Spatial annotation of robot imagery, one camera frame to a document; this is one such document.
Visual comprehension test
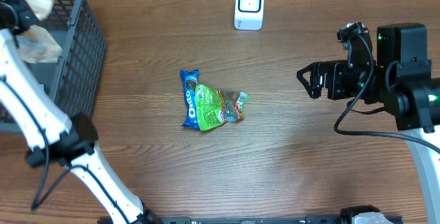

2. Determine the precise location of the beige tissue pack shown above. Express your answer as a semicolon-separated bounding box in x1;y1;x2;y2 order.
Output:
14;0;62;63

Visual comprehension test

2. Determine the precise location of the green red snack bag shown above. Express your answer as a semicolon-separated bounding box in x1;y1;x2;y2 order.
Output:
195;85;249;131

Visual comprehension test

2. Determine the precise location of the blue Oreo cookie pack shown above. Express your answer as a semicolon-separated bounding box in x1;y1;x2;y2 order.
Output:
180;69;199;130

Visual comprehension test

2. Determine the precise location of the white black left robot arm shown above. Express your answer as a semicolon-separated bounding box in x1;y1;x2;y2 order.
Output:
1;0;160;223

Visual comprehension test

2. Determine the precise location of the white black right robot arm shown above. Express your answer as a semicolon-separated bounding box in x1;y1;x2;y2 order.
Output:
297;22;439;223

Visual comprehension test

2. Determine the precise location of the white barcode scanner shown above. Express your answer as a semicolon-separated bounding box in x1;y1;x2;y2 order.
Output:
234;0;265;31

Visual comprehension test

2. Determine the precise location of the dark grey plastic basket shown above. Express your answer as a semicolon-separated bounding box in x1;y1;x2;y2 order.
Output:
0;0;107;135

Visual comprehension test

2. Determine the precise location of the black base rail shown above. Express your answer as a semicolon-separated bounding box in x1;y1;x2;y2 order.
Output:
133;205;404;224

